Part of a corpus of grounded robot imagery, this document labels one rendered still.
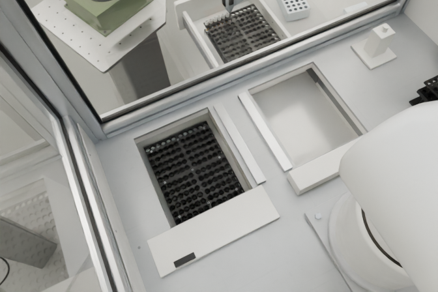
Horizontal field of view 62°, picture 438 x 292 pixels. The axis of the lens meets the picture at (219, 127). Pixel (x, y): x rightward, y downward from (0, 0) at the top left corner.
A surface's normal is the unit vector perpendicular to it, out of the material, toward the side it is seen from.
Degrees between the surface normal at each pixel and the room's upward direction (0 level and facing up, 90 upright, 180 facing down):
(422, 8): 90
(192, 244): 0
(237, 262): 0
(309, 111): 0
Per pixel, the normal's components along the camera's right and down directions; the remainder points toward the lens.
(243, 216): -0.04, -0.48
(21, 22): 0.44, 0.78
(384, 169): -0.71, 0.00
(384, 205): -0.85, 0.18
